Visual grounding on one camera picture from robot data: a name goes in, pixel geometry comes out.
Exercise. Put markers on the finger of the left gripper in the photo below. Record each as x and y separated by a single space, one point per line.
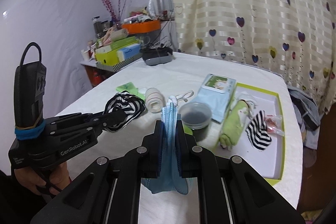
77 124

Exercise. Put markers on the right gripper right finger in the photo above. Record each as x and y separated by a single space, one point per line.
197 162

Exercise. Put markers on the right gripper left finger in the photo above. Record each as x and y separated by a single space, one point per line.
142 162

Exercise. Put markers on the blue face mask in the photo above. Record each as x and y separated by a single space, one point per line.
169 178

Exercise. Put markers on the green rabbit towel roll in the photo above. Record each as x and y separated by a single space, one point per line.
234 125

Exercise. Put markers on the bright green sock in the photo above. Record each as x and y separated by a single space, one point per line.
128 87

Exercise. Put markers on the cream bandage sock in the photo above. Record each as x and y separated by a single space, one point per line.
154 100

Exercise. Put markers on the black white striped sock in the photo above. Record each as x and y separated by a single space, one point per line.
257 133

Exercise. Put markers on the person's left hand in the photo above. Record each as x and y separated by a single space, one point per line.
34 180

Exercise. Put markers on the green lidded jar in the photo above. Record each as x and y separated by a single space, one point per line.
188 131

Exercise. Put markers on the dark clear-lid jar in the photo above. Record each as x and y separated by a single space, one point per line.
195 115

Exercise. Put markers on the lime green box tray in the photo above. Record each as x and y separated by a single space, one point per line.
270 162

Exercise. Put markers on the striped tray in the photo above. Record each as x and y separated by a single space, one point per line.
119 66

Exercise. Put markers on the white table cloth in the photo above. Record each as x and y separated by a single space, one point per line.
184 73

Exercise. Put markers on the lime green cardboard box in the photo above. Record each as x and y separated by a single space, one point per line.
107 55

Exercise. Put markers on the blue wet wipes pack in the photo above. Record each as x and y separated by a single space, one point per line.
216 92

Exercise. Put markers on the pale mint sock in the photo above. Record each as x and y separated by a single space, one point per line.
248 99

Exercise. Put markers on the red candy wrappers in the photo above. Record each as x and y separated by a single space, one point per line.
274 124

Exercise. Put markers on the beige rolled towel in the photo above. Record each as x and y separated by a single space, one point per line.
114 35

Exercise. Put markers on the grey black VR headset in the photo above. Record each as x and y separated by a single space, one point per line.
156 56

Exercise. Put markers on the orange storage bin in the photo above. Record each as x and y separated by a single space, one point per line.
143 27

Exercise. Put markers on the grey clothes pile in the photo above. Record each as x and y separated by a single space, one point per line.
306 112

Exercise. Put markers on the heart patterned curtain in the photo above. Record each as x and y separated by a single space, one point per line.
293 38

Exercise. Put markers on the black camera module left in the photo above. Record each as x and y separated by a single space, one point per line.
29 89

